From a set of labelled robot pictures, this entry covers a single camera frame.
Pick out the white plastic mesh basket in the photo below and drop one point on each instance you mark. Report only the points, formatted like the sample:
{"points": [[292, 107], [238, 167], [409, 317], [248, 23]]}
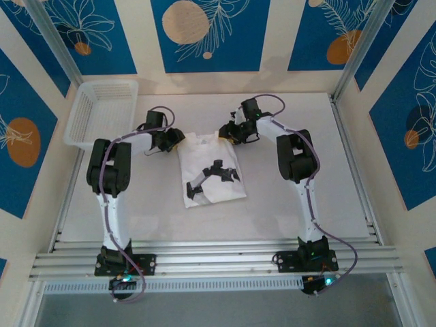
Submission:
{"points": [[98, 116]]}

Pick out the aluminium rail frame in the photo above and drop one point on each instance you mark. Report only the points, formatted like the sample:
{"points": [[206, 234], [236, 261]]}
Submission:
{"points": [[211, 259]]}

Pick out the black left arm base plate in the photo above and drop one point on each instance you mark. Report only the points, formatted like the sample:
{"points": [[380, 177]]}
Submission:
{"points": [[150, 264]]}

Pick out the black left controller board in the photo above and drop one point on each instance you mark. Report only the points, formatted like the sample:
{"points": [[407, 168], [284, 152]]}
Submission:
{"points": [[117, 284]]}

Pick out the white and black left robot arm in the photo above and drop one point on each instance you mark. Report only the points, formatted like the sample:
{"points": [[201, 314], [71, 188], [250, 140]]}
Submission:
{"points": [[114, 218]]}

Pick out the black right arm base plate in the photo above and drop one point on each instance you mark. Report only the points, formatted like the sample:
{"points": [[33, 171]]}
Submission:
{"points": [[286, 260]]}

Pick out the aluminium corner post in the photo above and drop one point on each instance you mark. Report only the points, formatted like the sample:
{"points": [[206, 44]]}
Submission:
{"points": [[361, 51], [54, 37]]}

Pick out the black right controller board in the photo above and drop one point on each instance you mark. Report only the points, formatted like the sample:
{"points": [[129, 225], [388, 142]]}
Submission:
{"points": [[311, 284]]}

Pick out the white t-shirt with robot print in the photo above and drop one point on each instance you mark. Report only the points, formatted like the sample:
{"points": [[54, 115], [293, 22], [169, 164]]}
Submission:
{"points": [[204, 150]]}

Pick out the black controller board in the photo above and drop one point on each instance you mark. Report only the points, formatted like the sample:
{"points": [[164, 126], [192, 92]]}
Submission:
{"points": [[117, 284], [311, 284]]}

